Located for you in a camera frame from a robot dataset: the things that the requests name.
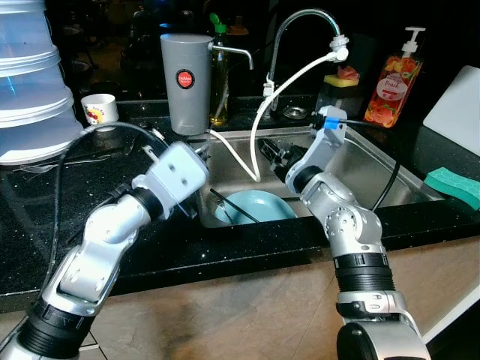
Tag stacked translucent plastic containers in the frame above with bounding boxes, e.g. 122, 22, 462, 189
0, 0, 85, 166

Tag black chopstick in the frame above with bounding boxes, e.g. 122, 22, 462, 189
210, 189, 260, 224

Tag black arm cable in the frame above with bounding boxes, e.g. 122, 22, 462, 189
322, 112, 404, 215
54, 121, 170, 293

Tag silver fork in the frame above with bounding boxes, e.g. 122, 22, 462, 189
13, 154, 113, 173

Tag white printed cup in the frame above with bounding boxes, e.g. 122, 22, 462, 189
81, 94, 119, 127

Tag yellow sponge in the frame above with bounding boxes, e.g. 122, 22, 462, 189
325, 73, 361, 89

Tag oil bottle with green cap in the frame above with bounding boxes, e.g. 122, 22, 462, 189
210, 13, 230, 127

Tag small chrome tap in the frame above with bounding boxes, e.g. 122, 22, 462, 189
212, 43, 254, 71

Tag short white hose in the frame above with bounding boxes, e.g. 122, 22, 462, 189
208, 129, 260, 183

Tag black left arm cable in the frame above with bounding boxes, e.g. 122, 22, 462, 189
54, 121, 170, 293

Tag round chrome hole cap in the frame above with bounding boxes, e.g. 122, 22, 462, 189
283, 106, 310, 121

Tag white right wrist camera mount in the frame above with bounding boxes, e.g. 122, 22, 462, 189
296, 112, 347, 177

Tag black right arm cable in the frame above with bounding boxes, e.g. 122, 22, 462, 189
322, 112, 404, 215

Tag peach soap pump bottle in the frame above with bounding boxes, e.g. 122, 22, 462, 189
364, 27, 426, 130

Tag chrome gooseneck faucet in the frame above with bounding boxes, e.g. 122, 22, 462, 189
266, 9, 344, 117

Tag green sponge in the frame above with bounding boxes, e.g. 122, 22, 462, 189
425, 168, 480, 211

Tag white cutting board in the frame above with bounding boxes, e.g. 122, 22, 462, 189
422, 66, 480, 157

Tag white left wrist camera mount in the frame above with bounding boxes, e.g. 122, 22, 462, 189
133, 141, 211, 218

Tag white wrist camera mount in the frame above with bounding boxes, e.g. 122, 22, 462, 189
133, 141, 211, 218
296, 112, 347, 177

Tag light blue plate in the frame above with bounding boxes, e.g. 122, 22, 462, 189
215, 190, 299, 224

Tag long white faucet hose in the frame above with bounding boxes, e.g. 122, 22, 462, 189
251, 34, 350, 183

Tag dark sponge holder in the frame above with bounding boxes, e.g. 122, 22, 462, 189
316, 75, 365, 117

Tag pink scrubber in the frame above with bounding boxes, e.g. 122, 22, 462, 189
337, 66, 361, 82

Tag stainless steel sink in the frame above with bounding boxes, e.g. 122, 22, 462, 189
196, 124, 443, 226

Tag grey jug with red label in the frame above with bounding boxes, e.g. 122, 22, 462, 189
160, 33, 215, 137

